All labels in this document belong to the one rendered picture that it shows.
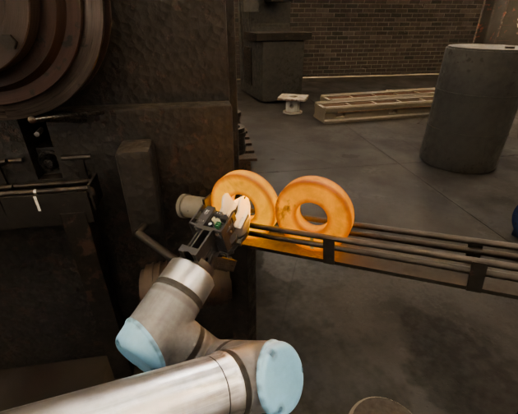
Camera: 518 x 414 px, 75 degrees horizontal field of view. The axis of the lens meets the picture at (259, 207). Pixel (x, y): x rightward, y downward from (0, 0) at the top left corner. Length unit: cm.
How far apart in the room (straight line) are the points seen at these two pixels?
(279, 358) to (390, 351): 98
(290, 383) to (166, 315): 20
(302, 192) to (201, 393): 39
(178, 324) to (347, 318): 102
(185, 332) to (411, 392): 94
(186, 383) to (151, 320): 15
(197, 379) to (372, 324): 113
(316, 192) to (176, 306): 32
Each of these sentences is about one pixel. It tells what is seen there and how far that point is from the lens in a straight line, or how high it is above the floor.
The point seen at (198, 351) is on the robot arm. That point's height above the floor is 62.
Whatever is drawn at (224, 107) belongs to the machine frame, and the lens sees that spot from 91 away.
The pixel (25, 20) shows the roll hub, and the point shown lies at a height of 106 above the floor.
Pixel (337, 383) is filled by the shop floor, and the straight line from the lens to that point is 131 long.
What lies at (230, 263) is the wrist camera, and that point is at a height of 63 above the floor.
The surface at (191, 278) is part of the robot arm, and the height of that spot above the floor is 70.
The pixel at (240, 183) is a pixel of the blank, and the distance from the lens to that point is 71.
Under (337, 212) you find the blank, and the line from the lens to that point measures 65.
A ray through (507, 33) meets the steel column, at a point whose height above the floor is 92.
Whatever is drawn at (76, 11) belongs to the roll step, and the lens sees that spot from 80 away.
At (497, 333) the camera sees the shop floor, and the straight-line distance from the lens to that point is 168.
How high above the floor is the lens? 107
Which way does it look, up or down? 29 degrees down
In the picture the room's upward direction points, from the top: straight up
